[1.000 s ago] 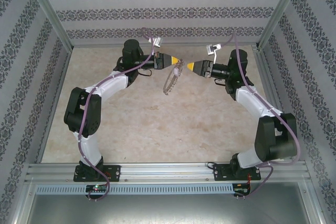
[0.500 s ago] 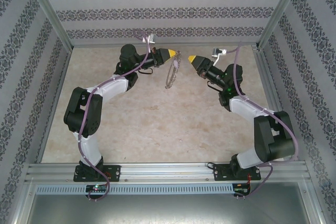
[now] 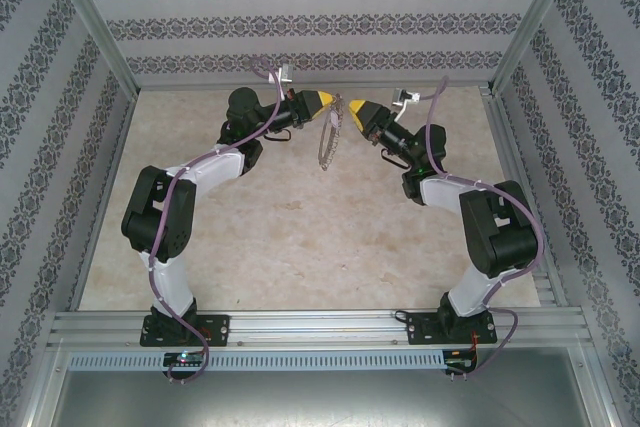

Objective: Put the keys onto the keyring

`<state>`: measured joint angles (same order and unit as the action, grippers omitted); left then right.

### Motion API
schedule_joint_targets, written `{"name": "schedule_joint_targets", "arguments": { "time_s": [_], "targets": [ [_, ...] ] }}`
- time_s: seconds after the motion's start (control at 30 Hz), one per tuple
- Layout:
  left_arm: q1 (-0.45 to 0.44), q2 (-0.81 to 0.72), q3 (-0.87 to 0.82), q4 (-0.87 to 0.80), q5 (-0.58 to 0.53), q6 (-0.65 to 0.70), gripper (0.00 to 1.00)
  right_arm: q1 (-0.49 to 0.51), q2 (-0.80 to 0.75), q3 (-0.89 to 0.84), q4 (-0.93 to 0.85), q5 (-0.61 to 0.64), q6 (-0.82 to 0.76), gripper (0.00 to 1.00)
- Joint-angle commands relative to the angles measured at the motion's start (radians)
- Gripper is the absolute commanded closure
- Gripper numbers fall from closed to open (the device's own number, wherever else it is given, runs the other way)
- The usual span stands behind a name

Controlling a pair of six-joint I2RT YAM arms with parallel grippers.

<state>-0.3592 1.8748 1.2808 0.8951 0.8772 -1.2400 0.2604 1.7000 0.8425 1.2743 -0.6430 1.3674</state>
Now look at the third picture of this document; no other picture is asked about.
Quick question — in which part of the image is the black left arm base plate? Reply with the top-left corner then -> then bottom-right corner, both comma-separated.
139,314 -> 232,348

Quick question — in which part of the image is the small controller board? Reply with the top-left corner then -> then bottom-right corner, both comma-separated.
444,349 -> 479,373
163,351 -> 207,368

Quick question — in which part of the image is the grey sheet metal panel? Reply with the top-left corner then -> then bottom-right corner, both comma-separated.
49,369 -> 609,427

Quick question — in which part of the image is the aluminium frame rail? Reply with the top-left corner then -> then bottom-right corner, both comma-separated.
480,85 -> 559,309
135,80 -> 494,92
67,89 -> 139,312

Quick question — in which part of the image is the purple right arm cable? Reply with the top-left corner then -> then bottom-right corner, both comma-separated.
414,75 -> 545,383

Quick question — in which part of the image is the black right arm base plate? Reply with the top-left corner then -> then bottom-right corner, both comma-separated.
405,311 -> 499,347

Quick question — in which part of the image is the grey slotted cable duct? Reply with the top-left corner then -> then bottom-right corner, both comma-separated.
67,350 -> 447,372

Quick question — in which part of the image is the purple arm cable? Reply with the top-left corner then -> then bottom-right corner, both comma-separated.
414,75 -> 545,383
149,56 -> 281,386

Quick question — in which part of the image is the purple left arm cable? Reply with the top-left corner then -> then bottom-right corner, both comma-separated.
149,56 -> 281,386

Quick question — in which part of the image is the aluminium frame post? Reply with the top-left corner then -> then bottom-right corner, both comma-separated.
42,0 -> 140,93
488,0 -> 586,94

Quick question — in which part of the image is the wide aluminium mounting rail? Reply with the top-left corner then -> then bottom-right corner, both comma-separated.
47,309 -> 594,349

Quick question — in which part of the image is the aluminium frame strut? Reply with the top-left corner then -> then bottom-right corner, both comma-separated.
12,339 -> 69,427
569,346 -> 624,427

